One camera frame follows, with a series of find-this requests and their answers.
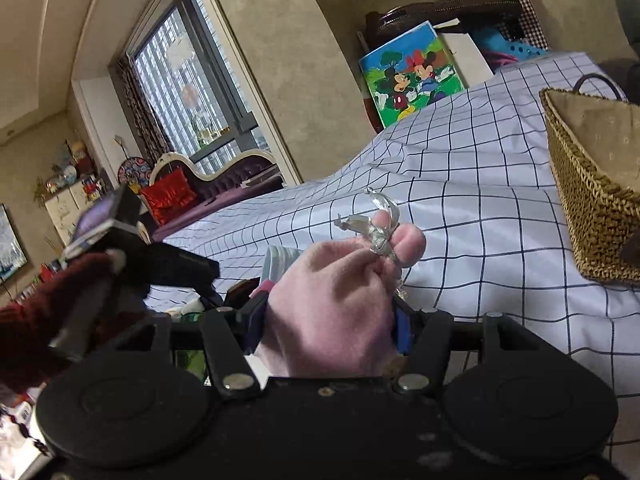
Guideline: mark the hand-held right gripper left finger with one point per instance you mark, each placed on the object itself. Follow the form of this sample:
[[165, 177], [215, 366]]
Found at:
[[255, 322]]

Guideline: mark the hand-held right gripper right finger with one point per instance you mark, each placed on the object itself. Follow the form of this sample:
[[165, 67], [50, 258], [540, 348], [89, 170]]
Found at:
[[403, 332]]

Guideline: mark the pink soft cloth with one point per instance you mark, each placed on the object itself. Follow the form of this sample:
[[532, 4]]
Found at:
[[330, 310]]

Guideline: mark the clear plastic wrapper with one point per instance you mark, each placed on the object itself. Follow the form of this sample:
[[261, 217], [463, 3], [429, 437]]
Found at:
[[382, 240]]

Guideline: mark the red cushion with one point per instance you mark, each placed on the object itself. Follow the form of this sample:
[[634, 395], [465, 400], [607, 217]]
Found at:
[[170, 197]]

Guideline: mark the colourful round plate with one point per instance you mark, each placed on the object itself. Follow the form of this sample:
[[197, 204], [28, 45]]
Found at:
[[132, 172]]

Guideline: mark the purple chaise sofa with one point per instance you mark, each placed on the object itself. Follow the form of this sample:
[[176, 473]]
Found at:
[[225, 185]]

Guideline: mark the white drawer cabinet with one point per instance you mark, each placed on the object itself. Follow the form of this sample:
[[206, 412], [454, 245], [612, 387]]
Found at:
[[65, 210]]

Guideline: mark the television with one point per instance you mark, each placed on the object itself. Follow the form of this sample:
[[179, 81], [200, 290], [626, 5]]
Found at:
[[10, 245]]

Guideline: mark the patterned curtain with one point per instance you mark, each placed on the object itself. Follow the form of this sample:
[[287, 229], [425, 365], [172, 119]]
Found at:
[[142, 110]]

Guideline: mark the checked bed sheet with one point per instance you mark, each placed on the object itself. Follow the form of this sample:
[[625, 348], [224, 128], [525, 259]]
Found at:
[[475, 185]]

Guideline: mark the window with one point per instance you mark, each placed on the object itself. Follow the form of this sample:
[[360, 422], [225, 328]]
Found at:
[[195, 90]]

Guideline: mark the woven straw basket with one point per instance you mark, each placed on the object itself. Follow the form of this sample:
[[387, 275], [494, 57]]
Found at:
[[590, 195]]

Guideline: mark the cartoon mouse picture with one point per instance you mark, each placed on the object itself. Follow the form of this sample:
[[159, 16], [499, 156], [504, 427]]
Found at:
[[405, 80]]

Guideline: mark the white carton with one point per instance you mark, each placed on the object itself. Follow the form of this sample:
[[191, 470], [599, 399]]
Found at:
[[465, 60]]

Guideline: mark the brown leather bag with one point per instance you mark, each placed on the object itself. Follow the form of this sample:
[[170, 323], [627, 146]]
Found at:
[[440, 12]]

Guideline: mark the houndstooth box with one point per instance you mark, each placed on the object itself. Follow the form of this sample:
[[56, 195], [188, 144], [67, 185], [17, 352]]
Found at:
[[532, 15]]

